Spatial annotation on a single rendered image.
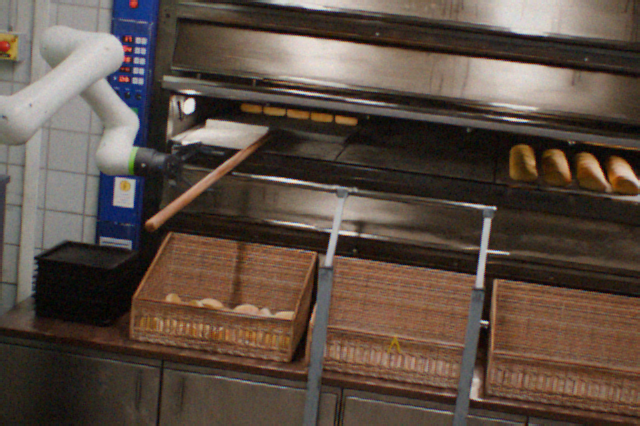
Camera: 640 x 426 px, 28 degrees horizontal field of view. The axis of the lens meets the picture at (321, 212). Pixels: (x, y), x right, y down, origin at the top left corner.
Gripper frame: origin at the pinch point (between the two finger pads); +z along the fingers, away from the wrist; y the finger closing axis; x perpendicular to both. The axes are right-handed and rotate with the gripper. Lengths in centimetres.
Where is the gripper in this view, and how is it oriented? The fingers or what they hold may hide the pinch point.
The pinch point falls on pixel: (216, 172)
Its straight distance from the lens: 413.6
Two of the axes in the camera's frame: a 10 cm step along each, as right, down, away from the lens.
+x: -1.5, 1.9, -9.7
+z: 9.8, 1.4, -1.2
